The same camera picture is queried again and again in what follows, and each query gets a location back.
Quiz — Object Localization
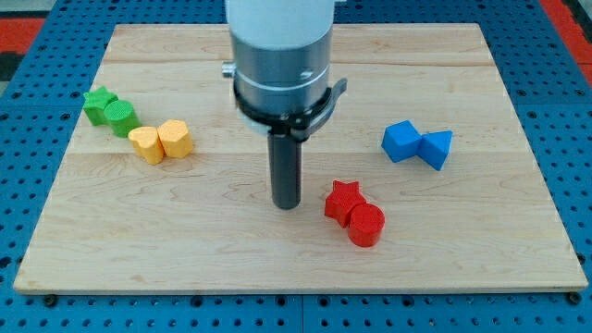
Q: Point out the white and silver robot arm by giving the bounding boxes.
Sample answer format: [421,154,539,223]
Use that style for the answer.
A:
[223,0,337,141]

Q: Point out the yellow hexagon block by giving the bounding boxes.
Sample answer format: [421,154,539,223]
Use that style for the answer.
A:
[157,119,194,158]

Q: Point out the yellow heart block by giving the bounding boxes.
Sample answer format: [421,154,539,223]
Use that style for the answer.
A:
[128,127,165,165]

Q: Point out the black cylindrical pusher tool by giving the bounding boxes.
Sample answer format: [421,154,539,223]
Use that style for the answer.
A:
[267,133,302,210]

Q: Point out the red star block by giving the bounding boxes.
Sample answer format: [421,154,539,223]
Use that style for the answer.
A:
[324,180,366,228]

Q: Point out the red cylinder block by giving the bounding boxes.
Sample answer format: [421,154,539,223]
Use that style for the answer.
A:
[348,203,386,247]

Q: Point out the blue cube block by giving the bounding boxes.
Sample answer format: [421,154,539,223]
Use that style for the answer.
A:
[381,120,422,163]

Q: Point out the light wooden board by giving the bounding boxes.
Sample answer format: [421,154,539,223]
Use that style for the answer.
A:
[14,23,588,295]

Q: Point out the blue triangle block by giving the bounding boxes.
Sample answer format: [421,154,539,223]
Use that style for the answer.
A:
[417,130,453,171]

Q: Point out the green cylinder block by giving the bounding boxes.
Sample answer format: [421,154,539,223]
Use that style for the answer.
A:
[104,100,142,138]

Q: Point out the green star block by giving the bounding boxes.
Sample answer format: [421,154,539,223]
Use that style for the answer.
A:
[83,86,118,126]

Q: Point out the black clamp ring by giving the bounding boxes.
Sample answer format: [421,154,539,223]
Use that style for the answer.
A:
[232,77,349,142]

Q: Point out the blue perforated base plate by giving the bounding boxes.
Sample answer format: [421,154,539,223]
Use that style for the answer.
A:
[1,0,591,332]

